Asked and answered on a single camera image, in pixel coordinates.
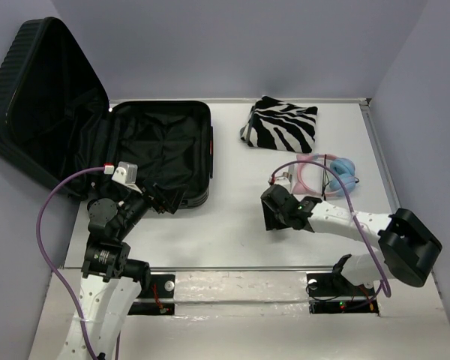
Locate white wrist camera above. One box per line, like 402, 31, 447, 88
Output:
112, 161, 138, 188
274, 170, 293, 193

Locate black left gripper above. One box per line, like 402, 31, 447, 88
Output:
116, 175, 188, 238

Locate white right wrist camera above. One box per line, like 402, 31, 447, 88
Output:
274, 170, 293, 193

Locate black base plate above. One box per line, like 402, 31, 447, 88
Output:
128, 272, 176, 316
305, 273, 380, 315

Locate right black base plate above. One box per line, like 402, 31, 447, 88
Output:
305, 273, 380, 315

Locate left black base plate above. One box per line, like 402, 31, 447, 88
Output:
128, 272, 176, 316

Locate black hard-shell suitcase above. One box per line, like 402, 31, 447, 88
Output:
0, 17, 213, 209

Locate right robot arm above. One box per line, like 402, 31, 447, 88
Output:
260, 184, 443, 294

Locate zebra striped cloth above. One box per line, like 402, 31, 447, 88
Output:
239, 96, 318, 154

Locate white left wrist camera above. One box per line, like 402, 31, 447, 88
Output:
112, 161, 138, 188

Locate pink and blue headphones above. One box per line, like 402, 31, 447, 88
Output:
292, 154, 359, 199

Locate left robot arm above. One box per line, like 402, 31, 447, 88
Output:
58, 181, 188, 359

